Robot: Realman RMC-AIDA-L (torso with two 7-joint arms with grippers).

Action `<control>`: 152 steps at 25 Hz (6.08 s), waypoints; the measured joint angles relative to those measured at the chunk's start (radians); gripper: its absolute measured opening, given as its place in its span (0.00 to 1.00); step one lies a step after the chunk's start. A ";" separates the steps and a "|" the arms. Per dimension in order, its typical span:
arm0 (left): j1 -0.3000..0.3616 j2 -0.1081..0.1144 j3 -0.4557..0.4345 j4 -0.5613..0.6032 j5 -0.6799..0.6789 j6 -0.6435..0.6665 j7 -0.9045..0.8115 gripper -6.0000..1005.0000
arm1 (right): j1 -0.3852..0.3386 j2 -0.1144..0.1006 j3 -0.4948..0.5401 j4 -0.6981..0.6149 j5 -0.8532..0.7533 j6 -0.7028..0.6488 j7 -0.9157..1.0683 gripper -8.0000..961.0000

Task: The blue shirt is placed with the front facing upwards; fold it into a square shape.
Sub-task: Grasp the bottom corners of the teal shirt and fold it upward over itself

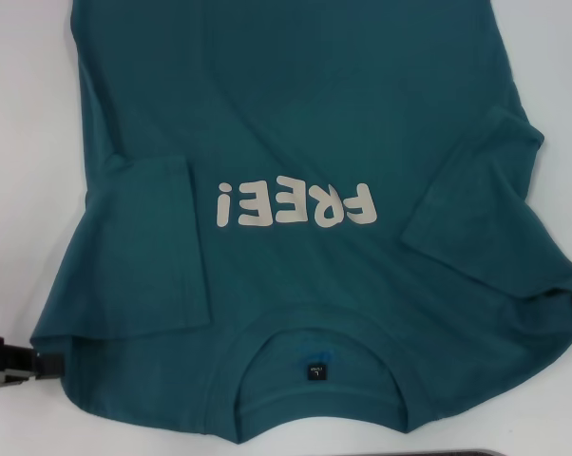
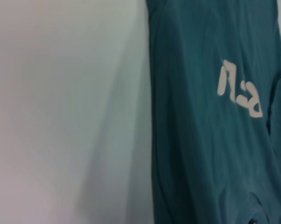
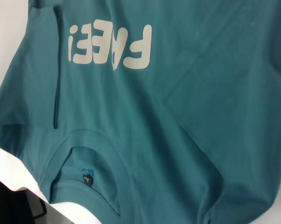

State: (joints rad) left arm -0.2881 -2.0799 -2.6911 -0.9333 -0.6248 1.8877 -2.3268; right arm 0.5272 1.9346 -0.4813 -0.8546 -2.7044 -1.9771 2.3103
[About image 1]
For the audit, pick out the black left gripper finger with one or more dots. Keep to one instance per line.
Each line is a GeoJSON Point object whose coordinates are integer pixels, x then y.
{"type": "Point", "coordinates": [51, 366]}

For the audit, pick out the teal t-shirt with beige print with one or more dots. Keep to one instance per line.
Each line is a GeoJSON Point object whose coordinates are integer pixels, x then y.
{"type": "Point", "coordinates": [291, 95]}

